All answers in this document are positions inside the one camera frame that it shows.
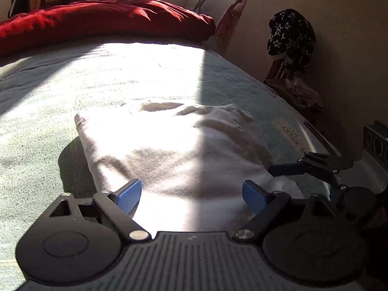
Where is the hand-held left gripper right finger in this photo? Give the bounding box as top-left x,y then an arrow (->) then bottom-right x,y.
232,180 -> 342,242

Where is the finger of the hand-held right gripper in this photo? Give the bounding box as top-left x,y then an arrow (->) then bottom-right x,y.
267,152 -> 355,188
329,184 -> 348,202

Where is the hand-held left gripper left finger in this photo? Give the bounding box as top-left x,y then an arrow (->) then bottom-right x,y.
42,179 -> 152,243

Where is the white printed t-shirt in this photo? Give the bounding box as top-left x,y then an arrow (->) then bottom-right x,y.
74,101 -> 307,234

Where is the yellow sheet label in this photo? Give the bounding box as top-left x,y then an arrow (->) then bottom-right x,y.
273,117 -> 308,155

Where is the wooden chair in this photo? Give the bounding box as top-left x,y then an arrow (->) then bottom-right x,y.
264,56 -> 323,119

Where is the dark star-patterned garment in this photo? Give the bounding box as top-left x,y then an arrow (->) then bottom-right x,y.
267,9 -> 316,75

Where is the orange curtain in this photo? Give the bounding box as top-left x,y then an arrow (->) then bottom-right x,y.
215,0 -> 258,41

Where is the red duvet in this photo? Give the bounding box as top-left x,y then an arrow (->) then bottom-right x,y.
0,0 -> 216,57

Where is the bed frame rail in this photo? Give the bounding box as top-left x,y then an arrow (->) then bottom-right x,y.
303,120 -> 343,158

